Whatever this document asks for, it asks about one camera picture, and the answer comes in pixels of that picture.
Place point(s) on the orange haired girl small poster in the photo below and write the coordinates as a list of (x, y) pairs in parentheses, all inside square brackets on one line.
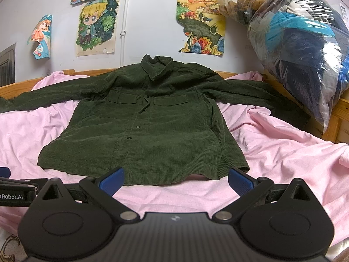
[(42, 35)]

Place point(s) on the white wall pipe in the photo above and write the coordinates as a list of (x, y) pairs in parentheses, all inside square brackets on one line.
[(123, 32)]

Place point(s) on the blond anime boy poster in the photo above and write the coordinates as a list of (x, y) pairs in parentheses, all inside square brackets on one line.
[(97, 27)]

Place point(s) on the grey wall cabinet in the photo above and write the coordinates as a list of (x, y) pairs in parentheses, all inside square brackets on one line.
[(7, 66)]

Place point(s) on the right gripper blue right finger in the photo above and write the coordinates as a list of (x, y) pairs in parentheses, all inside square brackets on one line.
[(251, 192)]

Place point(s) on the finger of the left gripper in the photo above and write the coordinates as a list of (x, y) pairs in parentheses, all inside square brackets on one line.
[(5, 172)]

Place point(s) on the dark green corduroy jacket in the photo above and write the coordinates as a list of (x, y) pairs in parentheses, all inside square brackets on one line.
[(158, 119)]

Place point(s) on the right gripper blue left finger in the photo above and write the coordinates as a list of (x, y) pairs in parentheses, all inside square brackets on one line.
[(100, 191)]

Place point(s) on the clear bag of clothes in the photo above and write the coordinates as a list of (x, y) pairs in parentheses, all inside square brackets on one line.
[(302, 43)]

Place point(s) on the colourful landscape poster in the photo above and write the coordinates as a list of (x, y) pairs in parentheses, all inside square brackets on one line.
[(203, 25)]

